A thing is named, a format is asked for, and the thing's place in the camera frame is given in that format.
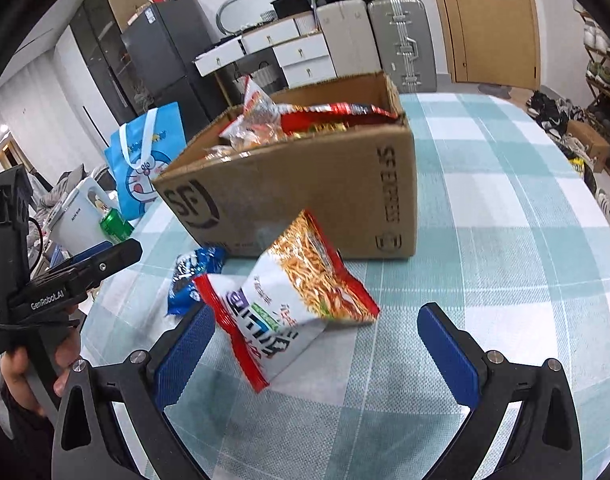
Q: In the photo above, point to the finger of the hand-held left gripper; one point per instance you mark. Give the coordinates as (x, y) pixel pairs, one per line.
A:
(87, 253)
(115, 257)

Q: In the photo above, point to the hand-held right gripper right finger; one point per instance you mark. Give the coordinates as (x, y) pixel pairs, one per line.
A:
(447, 350)

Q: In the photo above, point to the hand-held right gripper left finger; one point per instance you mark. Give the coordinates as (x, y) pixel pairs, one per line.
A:
(185, 350)

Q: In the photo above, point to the blue snack packet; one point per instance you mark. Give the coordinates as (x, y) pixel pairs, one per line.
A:
(195, 270)

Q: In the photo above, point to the white red noodle snack bag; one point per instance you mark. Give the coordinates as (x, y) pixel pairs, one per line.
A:
(295, 280)
(257, 110)

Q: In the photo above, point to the clear sponge cake packet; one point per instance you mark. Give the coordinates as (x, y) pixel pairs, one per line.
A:
(225, 152)

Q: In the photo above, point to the brown cardboard box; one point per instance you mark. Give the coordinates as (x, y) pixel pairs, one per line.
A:
(310, 180)

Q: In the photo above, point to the red noodle packet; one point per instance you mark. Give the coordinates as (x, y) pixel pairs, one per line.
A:
(335, 115)

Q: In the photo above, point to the person's left hand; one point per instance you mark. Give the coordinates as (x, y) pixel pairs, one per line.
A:
(15, 372)

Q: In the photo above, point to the green drink can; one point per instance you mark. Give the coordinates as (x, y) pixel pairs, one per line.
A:
(116, 227)

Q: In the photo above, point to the white plastic appliance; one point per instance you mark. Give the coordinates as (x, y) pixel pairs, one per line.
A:
(80, 215)

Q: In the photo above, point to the blue cartoon tote bag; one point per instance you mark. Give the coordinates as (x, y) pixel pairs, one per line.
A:
(145, 175)

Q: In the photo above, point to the black glass cabinet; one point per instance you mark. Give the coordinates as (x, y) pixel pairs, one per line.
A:
(100, 45)

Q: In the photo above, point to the dark grey refrigerator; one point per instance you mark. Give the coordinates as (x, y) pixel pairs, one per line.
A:
(165, 50)

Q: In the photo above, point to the small cardboard box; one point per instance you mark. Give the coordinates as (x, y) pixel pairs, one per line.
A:
(587, 142)

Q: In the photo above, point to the group of assorted shoes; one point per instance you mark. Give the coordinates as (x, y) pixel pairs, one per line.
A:
(550, 110)

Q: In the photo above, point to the white drawer cabinet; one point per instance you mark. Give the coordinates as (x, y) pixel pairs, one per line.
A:
(305, 57)

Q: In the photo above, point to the silver suitcase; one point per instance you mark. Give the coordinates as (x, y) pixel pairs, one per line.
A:
(400, 35)

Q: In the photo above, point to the white suitcase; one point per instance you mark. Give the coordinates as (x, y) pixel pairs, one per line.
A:
(347, 35)

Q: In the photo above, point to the metal shoe rack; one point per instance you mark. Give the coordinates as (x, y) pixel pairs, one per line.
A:
(592, 62)

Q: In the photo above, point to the wooden door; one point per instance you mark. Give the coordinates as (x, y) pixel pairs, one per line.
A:
(485, 20)

